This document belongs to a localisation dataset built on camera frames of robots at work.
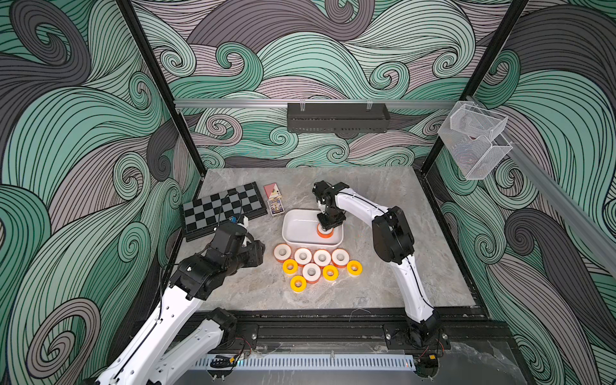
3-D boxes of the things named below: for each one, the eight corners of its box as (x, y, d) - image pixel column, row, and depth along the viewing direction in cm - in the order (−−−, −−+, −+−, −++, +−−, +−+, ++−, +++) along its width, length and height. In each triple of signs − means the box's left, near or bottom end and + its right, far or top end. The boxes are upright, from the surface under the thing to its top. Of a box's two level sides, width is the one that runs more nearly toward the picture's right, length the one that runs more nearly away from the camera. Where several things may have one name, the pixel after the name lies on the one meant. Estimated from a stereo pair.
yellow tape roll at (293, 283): (289, 292, 84) (289, 290, 82) (290, 277, 87) (290, 275, 86) (306, 292, 84) (306, 290, 82) (306, 277, 87) (306, 275, 86)
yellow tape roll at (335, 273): (323, 281, 87) (323, 278, 85) (322, 267, 90) (322, 265, 88) (338, 281, 87) (339, 278, 85) (337, 267, 90) (338, 265, 88)
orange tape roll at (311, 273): (302, 283, 86) (302, 281, 84) (302, 266, 90) (302, 263, 89) (321, 283, 86) (321, 281, 84) (320, 266, 90) (320, 263, 89)
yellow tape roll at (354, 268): (347, 277, 88) (348, 274, 86) (345, 262, 91) (346, 260, 90) (362, 277, 88) (364, 274, 86) (360, 262, 91) (361, 260, 90)
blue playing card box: (271, 216, 105) (270, 213, 103) (267, 201, 111) (266, 198, 109) (285, 213, 107) (285, 209, 105) (280, 197, 112) (280, 194, 111)
